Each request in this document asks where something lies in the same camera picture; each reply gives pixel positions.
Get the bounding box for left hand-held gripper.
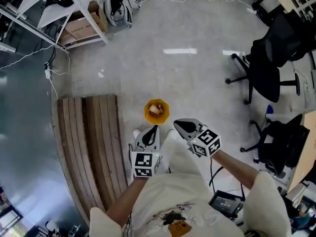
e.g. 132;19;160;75
130;125;164;180

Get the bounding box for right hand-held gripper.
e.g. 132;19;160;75
173;118;222;158

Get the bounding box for yellow octagonal plastic cup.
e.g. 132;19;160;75
143;98;171;125

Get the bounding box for person's right forearm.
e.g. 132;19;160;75
211;149;260;190

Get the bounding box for person's left forearm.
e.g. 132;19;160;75
105;175;152;228

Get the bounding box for person's white trousers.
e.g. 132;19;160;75
158;132;202;176

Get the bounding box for wooden slat bench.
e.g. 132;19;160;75
56;94;129;226

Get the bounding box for person's white shirt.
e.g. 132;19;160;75
88;170;292;237

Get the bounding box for black box with screen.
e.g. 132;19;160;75
208;190;244;219

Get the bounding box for black padded office chair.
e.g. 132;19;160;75
240;114;311;179

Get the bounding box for black mesh office chair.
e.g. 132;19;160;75
225;11;316;106

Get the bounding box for light wooden desk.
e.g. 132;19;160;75
286;110;316;195

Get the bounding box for brown cardboard box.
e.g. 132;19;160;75
59;0;109;46

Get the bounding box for white bag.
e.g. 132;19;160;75
103;0;134;29

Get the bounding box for white metal shelf rack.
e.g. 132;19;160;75
0;0;109;51

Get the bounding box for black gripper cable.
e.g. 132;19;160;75
208;157;224;188

